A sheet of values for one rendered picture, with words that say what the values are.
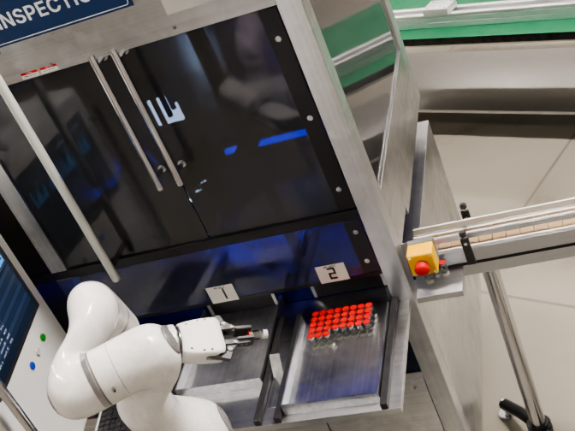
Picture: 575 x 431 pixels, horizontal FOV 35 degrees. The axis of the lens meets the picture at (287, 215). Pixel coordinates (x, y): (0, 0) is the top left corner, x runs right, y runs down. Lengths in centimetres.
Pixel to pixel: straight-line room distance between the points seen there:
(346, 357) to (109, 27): 104
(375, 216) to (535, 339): 139
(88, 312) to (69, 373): 12
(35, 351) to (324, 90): 112
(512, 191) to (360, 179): 218
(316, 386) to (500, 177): 236
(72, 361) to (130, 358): 10
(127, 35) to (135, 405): 97
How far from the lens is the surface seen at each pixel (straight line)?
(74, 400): 154
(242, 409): 245
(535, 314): 372
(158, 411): 165
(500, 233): 259
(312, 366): 246
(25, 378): 259
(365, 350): 244
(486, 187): 450
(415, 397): 281
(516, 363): 290
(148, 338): 153
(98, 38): 228
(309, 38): 214
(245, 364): 257
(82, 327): 160
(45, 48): 234
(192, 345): 201
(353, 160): 228
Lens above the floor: 245
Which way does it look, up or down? 30 degrees down
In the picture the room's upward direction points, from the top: 24 degrees counter-clockwise
